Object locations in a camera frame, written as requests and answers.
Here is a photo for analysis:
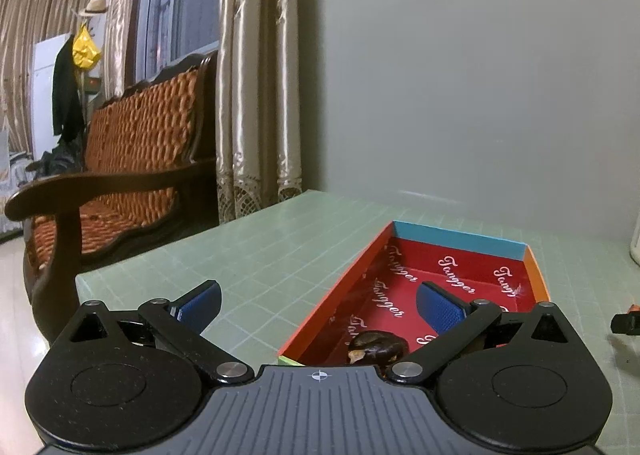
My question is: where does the dark chocolate pastry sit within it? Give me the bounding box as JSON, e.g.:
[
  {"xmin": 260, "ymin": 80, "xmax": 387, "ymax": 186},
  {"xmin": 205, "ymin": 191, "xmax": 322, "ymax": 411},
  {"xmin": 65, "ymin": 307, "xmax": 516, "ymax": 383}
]
[{"xmin": 346, "ymin": 329, "xmax": 410, "ymax": 367}]

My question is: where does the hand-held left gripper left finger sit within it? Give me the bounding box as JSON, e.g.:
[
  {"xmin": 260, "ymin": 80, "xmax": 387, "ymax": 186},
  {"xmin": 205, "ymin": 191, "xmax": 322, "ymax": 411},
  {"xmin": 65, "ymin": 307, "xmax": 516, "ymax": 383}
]
[{"xmin": 69, "ymin": 280, "xmax": 254, "ymax": 385}]

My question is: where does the colourful cardboard box red inside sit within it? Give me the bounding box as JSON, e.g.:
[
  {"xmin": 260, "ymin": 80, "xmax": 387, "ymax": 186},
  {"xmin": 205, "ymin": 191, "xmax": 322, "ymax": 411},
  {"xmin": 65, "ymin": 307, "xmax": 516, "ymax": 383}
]
[{"xmin": 277, "ymin": 220, "xmax": 551, "ymax": 368}]

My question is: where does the black coat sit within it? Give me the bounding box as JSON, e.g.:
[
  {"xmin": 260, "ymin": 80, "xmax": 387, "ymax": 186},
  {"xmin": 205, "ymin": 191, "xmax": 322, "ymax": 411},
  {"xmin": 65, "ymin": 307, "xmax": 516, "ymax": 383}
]
[{"xmin": 51, "ymin": 37, "xmax": 86, "ymax": 143}]

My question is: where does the white refrigerator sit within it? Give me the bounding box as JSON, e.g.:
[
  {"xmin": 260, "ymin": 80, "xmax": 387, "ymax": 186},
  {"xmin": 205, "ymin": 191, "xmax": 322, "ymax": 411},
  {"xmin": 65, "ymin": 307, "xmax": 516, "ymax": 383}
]
[{"xmin": 32, "ymin": 32, "xmax": 76, "ymax": 160}]

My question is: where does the beige satin curtain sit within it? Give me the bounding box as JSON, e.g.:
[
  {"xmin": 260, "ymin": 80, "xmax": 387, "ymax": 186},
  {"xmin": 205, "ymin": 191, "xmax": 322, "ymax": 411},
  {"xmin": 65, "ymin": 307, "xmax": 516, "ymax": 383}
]
[{"xmin": 102, "ymin": 0, "xmax": 151, "ymax": 100}]

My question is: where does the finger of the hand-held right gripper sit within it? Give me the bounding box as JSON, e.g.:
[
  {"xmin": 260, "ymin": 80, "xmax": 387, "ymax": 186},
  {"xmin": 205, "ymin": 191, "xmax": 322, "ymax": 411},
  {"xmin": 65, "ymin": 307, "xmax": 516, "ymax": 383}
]
[{"xmin": 611, "ymin": 312, "xmax": 640, "ymax": 337}]

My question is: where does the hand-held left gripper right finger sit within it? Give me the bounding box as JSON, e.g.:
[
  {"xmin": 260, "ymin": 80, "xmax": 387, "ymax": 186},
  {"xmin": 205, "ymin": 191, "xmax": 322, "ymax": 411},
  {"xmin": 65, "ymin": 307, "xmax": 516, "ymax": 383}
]
[{"xmin": 386, "ymin": 281, "xmax": 585, "ymax": 384}]

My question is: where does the beige satin curtain lace hem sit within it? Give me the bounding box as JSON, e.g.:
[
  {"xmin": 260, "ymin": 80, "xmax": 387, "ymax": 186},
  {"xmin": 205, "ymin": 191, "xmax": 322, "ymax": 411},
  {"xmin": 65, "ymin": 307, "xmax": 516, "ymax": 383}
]
[{"xmin": 215, "ymin": 0, "xmax": 306, "ymax": 224}]

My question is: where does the window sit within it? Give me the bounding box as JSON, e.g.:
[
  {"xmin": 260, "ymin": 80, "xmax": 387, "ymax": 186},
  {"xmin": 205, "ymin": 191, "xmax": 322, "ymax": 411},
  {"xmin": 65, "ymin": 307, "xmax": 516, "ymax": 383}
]
[{"xmin": 135, "ymin": 0, "xmax": 226, "ymax": 80}]

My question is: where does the yellow plastic bag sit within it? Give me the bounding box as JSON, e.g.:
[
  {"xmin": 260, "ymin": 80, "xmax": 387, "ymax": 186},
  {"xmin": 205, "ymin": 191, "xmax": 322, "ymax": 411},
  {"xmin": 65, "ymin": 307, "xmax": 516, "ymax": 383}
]
[{"xmin": 72, "ymin": 24, "xmax": 103, "ymax": 70}]

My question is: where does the orange woven sofa cushion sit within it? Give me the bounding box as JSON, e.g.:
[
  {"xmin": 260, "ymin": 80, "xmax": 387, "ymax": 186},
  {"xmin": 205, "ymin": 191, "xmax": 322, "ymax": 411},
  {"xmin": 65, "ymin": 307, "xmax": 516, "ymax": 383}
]
[{"xmin": 30, "ymin": 69, "xmax": 201, "ymax": 258}]

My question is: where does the dark wooden sofa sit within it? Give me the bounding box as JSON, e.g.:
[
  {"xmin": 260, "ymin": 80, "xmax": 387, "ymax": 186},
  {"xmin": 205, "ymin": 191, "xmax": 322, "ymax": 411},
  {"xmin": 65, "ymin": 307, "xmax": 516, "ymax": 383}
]
[{"xmin": 4, "ymin": 51, "xmax": 221, "ymax": 343}]

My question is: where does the black bag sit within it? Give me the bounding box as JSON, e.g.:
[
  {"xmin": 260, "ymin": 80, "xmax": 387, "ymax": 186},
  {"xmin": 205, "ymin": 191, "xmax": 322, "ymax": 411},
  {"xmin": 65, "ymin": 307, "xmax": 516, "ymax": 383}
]
[{"xmin": 27, "ymin": 140, "xmax": 86, "ymax": 180}]

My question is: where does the grey covered sofa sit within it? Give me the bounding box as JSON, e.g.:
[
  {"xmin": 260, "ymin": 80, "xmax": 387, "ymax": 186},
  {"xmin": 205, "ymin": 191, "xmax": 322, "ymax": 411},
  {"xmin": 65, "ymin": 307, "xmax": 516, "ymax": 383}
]
[{"xmin": 0, "ymin": 152, "xmax": 38, "ymax": 236}]

